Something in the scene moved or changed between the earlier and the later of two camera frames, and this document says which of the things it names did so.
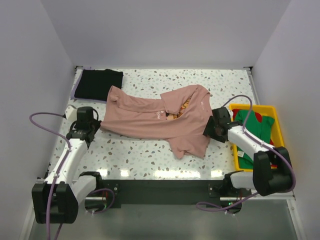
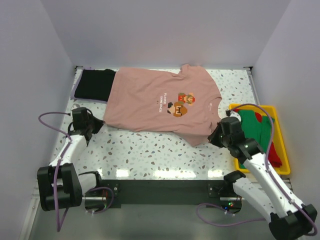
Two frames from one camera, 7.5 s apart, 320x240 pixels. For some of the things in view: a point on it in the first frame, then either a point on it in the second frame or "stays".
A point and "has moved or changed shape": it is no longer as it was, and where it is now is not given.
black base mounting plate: [166, 193] stays
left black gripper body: [95, 125] stays
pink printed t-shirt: [182, 118] has moved or changed shape
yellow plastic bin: [277, 140] stays
